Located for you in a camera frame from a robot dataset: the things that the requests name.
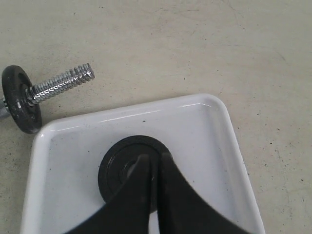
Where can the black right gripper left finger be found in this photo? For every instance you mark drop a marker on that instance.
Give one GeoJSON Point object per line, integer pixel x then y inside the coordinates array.
{"type": "Point", "coordinates": [128, 212]}

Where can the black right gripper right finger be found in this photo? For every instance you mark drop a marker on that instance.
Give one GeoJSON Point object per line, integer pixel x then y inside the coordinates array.
{"type": "Point", "coordinates": [181, 210]}

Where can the black weight plate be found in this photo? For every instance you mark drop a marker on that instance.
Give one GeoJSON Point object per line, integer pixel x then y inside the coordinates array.
{"type": "Point", "coordinates": [15, 82]}
{"type": "Point", "coordinates": [121, 157]}

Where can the chrome threaded dumbbell bar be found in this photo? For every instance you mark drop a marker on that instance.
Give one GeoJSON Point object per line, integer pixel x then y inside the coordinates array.
{"type": "Point", "coordinates": [35, 94]}

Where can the white rectangular tray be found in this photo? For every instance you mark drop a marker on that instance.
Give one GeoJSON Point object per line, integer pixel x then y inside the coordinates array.
{"type": "Point", "coordinates": [62, 186]}

